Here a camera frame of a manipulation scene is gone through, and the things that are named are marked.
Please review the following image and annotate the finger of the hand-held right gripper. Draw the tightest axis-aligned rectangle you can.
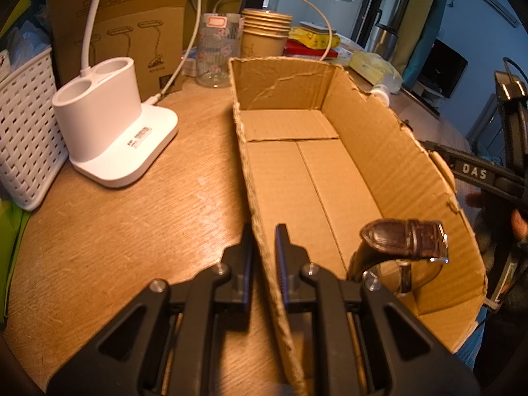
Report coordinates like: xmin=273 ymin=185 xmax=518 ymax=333
xmin=418 ymin=140 xmax=454 ymax=161

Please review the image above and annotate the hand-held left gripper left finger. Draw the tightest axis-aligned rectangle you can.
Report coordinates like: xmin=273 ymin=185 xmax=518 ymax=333
xmin=47 ymin=223 xmax=256 ymax=396

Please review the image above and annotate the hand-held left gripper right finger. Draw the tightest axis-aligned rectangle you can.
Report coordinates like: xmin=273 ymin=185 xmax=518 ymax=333
xmin=274 ymin=223 xmax=481 ymax=396

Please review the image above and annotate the brown cardboard box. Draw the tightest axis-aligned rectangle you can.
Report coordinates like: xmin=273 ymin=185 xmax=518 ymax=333
xmin=228 ymin=55 xmax=488 ymax=396

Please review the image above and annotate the person's right hand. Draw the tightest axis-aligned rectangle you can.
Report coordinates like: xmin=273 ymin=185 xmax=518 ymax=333
xmin=511 ymin=210 xmax=528 ymax=240

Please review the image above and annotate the white pill bottle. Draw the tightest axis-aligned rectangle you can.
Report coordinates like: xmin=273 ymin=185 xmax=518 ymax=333
xmin=369 ymin=83 xmax=390 ymax=106

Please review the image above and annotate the black television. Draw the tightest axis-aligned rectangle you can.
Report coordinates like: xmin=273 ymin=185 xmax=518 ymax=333
xmin=416 ymin=39 xmax=469 ymax=100

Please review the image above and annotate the stainless steel thermos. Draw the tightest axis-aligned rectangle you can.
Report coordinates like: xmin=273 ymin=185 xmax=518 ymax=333
xmin=365 ymin=22 xmax=401 ymax=60

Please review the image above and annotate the white paper packet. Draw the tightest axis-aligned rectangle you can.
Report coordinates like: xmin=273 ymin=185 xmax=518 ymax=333
xmin=336 ymin=35 xmax=366 ymax=60

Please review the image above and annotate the yellow wet wipes packet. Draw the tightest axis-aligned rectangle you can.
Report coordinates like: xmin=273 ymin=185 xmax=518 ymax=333
xmin=289 ymin=20 xmax=343 ymax=50

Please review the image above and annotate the red book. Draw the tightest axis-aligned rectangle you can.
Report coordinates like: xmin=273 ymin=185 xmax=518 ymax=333
xmin=284 ymin=39 xmax=343 ymax=56

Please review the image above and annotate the stack of paper cups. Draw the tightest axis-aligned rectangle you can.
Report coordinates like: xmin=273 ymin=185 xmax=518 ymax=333
xmin=240 ymin=8 xmax=293 ymax=59

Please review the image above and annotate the white desk lamp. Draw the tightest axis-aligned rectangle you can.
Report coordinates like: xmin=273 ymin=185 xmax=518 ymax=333
xmin=52 ymin=0 xmax=179 ymax=188

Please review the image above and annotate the patterned clear glass jar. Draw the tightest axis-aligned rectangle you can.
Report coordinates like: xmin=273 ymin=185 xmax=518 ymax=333
xmin=196 ymin=12 xmax=244 ymax=88

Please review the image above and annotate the green plastic bottle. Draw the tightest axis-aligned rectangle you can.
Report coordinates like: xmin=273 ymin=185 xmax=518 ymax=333
xmin=0 ymin=198 xmax=31 ymax=331

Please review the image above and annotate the white woven plastic basket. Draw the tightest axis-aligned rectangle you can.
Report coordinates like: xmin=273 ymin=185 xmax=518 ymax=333
xmin=0 ymin=45 xmax=69 ymax=212

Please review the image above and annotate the printed brown lamp carton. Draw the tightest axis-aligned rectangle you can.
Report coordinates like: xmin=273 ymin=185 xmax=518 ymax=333
xmin=45 ymin=0 xmax=199 ymax=97

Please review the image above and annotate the crumpled clear plastic bag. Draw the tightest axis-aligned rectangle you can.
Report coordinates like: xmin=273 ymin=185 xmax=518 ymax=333
xmin=6 ymin=8 xmax=52 ymax=71

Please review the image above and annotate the brown leather strap watch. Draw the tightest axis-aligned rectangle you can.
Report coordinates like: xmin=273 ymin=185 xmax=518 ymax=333
xmin=347 ymin=218 xmax=450 ymax=298

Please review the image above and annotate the white charging cable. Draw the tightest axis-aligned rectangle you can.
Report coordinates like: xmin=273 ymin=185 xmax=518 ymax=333
xmin=212 ymin=0 xmax=334 ymax=63

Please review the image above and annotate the white lamp power cable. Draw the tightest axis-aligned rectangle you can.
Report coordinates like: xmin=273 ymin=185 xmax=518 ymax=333
xmin=140 ymin=0 xmax=203 ymax=106

